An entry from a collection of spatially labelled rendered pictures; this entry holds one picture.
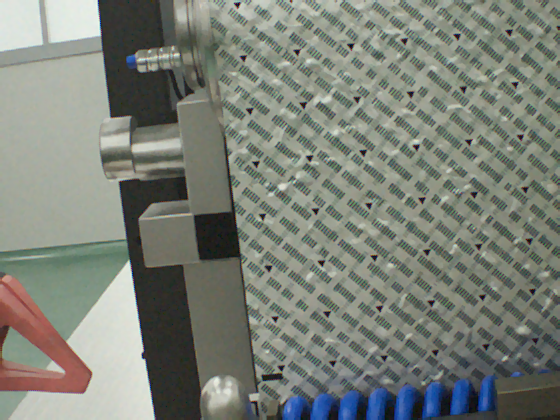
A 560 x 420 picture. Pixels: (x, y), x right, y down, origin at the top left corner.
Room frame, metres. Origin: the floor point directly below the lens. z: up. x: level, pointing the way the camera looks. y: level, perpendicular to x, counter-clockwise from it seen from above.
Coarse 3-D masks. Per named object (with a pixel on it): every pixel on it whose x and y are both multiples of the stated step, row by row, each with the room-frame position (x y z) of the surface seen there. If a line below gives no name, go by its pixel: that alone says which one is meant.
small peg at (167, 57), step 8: (152, 48) 0.76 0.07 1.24; (160, 48) 0.76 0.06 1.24; (168, 48) 0.75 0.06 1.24; (176, 48) 0.75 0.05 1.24; (136, 56) 0.75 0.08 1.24; (144, 56) 0.75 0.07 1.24; (152, 56) 0.75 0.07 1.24; (160, 56) 0.75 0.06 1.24; (168, 56) 0.75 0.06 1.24; (176, 56) 0.75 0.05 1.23; (136, 64) 0.75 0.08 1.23; (144, 64) 0.75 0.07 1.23; (152, 64) 0.75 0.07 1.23; (160, 64) 0.75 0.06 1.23; (168, 64) 0.75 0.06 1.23; (176, 64) 0.75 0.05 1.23; (144, 72) 0.76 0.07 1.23
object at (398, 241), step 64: (256, 128) 0.70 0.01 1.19; (320, 128) 0.70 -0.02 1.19; (384, 128) 0.70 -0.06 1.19; (448, 128) 0.70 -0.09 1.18; (512, 128) 0.69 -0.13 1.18; (256, 192) 0.71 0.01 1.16; (320, 192) 0.70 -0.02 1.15; (384, 192) 0.70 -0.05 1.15; (448, 192) 0.70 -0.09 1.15; (512, 192) 0.69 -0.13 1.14; (256, 256) 0.71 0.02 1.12; (320, 256) 0.70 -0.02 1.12; (384, 256) 0.70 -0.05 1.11; (448, 256) 0.70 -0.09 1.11; (512, 256) 0.69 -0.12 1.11; (256, 320) 0.71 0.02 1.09; (320, 320) 0.70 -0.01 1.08; (384, 320) 0.70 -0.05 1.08; (448, 320) 0.70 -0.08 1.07; (512, 320) 0.69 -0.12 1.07; (320, 384) 0.70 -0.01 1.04; (384, 384) 0.70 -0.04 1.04; (448, 384) 0.70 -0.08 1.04
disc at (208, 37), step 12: (204, 0) 0.70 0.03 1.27; (204, 12) 0.70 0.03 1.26; (204, 24) 0.70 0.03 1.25; (204, 36) 0.70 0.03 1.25; (204, 48) 0.70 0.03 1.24; (216, 60) 0.71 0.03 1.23; (216, 72) 0.70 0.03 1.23; (216, 84) 0.70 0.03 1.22; (216, 96) 0.71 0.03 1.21; (216, 108) 0.71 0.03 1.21
